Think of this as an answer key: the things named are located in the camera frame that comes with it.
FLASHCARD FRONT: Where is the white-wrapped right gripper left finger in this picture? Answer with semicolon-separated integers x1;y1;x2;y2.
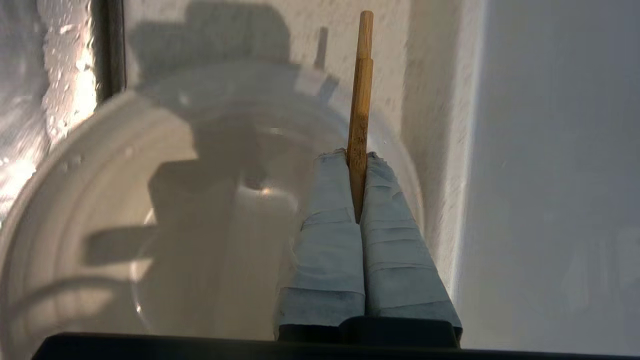
274;148;366;342

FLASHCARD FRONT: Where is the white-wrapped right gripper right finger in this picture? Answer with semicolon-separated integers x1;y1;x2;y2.
360;152;464;347

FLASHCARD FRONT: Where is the wooden chopstick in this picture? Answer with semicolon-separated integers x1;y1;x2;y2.
346;57;375;223
356;11;374;61

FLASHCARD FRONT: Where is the stainless steel sink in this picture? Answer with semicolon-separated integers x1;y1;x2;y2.
0;0;126;221

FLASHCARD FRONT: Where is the white ceramic plate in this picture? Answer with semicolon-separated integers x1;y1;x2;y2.
0;60;426;351

